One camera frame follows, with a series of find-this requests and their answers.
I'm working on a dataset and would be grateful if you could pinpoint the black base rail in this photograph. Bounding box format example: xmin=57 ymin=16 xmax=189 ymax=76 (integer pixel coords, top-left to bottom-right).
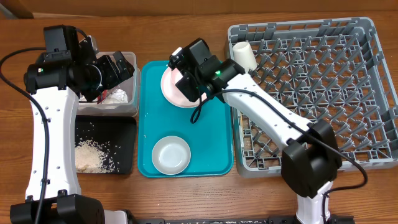
xmin=124 ymin=208 xmax=355 ymax=224

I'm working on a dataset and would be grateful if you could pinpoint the pink bowl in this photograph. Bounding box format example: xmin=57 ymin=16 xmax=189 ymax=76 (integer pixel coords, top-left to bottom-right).
xmin=170 ymin=69 xmax=183 ymax=89

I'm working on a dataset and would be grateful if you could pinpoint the red snack wrapper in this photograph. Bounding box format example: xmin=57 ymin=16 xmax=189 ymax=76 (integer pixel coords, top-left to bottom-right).
xmin=96 ymin=90 xmax=108 ymax=104

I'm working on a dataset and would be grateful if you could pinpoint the pink plate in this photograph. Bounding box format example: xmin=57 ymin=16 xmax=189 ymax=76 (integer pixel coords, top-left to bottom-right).
xmin=160 ymin=67 xmax=199 ymax=108

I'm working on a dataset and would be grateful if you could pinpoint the grey dish rack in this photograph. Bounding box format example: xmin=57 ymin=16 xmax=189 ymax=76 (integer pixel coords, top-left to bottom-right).
xmin=228 ymin=17 xmax=397 ymax=169

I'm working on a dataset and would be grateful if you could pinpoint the black tray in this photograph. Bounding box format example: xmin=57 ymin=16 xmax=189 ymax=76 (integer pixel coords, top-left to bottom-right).
xmin=75 ymin=115 xmax=137 ymax=175

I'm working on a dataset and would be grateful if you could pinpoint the pile of rice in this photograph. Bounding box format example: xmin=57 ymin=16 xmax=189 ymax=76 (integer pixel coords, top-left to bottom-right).
xmin=75 ymin=122 xmax=120 ymax=174

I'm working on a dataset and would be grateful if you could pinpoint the white napkin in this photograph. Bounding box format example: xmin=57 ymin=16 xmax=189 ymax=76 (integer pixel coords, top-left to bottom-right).
xmin=101 ymin=89 xmax=128 ymax=104

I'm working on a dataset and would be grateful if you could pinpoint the teal serving tray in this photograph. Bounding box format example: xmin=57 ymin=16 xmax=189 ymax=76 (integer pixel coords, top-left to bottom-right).
xmin=137 ymin=60 xmax=234 ymax=178

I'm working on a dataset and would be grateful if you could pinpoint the clear plastic bin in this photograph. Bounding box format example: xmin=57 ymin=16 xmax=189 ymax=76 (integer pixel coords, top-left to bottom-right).
xmin=35 ymin=51 xmax=141 ymax=118

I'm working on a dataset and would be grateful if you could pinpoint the grey bowl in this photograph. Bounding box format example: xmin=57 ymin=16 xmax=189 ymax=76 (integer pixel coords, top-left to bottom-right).
xmin=152 ymin=136 xmax=191 ymax=175

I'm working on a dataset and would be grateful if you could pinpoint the cream cup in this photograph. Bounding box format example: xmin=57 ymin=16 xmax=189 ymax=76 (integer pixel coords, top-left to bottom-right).
xmin=233 ymin=42 xmax=257 ymax=72

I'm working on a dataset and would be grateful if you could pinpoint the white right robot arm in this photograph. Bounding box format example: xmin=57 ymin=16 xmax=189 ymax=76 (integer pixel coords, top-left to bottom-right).
xmin=168 ymin=38 xmax=342 ymax=223

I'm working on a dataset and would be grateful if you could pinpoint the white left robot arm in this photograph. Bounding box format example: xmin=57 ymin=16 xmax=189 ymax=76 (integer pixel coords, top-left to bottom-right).
xmin=10 ymin=25 xmax=136 ymax=223

